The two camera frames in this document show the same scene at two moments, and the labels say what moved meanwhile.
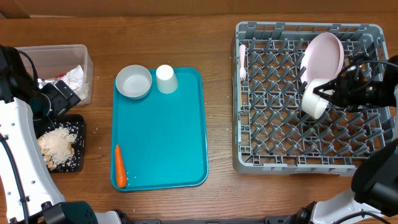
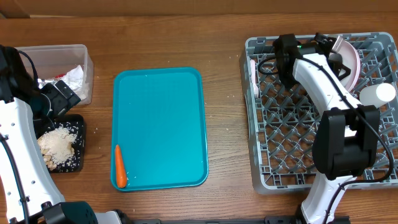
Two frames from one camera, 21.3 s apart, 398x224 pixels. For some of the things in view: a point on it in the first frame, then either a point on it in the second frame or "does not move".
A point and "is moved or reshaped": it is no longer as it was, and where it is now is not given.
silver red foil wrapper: [42, 82] does not move
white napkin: [74, 79] does not move
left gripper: [62, 102] does not move
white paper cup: [166, 81] is moved or reshaped
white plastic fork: [242, 71] → [255, 89]
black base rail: [275, 219] does not move
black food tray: [75, 124] does not move
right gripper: [342, 93] → [325, 43]
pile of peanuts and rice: [56, 146] does not move
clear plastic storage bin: [50, 61] does not move
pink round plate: [322, 58] is moved or reshaped
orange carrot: [121, 178] does not move
